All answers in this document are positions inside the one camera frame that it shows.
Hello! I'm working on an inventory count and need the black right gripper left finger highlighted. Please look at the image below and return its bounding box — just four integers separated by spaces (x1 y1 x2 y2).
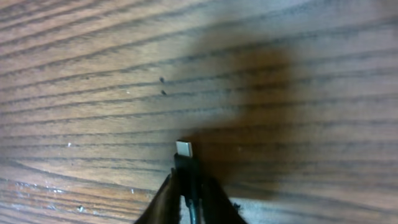
135 169 180 224

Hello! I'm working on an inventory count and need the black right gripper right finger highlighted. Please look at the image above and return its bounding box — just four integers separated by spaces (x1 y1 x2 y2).
201 176 247 224

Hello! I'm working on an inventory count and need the black USB charging cable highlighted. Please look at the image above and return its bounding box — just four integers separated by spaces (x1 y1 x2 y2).
173 140 203 224

